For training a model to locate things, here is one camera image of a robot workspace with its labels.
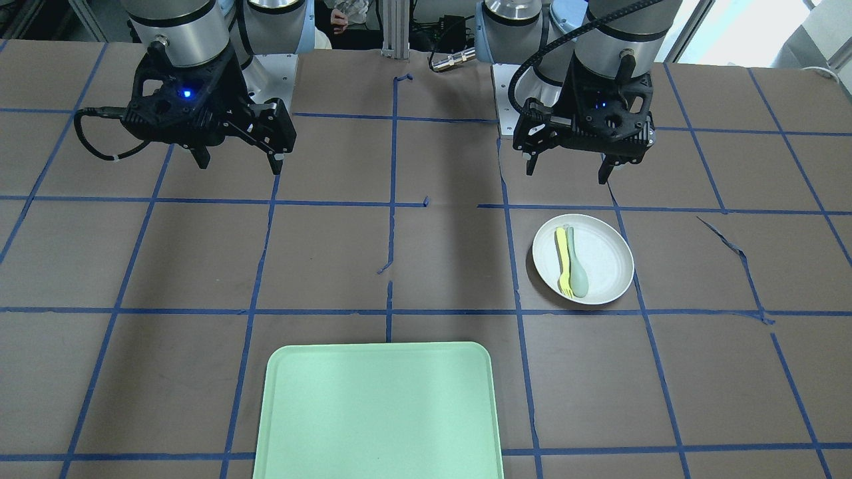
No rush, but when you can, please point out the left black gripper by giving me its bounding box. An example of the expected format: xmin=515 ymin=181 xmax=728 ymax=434
xmin=513 ymin=53 xmax=656 ymax=185

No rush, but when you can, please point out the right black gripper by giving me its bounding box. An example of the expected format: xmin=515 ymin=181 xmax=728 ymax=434
xmin=122 ymin=41 xmax=296 ymax=176

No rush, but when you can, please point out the white round plate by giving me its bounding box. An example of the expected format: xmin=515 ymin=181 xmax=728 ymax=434
xmin=531 ymin=214 xmax=635 ymax=306

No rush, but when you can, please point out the yellow plastic fork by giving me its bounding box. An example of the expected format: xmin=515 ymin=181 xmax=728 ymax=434
xmin=554 ymin=226 xmax=574 ymax=298

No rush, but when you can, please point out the pale green plastic spoon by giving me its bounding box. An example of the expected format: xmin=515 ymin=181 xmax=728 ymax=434
xmin=566 ymin=226 xmax=588 ymax=298

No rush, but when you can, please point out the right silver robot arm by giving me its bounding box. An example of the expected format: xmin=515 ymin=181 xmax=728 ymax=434
xmin=120 ymin=1 xmax=316 ymax=175

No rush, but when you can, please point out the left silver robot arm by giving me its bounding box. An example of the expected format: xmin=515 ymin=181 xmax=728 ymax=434
xmin=474 ymin=1 xmax=682 ymax=184

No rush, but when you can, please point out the light green tray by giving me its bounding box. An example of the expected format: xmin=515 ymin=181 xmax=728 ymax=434
xmin=253 ymin=341 xmax=505 ymax=478

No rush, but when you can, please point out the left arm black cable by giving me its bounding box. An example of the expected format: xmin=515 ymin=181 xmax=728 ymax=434
xmin=507 ymin=0 xmax=666 ymax=118

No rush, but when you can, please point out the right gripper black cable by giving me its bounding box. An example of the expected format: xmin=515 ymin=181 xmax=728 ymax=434
xmin=73 ymin=106 xmax=151 ymax=163

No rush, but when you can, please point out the silver cable connector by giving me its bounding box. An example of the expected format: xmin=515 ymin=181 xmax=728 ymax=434
xmin=428 ymin=47 xmax=477 ymax=74

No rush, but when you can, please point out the aluminium frame post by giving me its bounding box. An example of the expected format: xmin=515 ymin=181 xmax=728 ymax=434
xmin=377 ymin=0 xmax=413 ymax=61

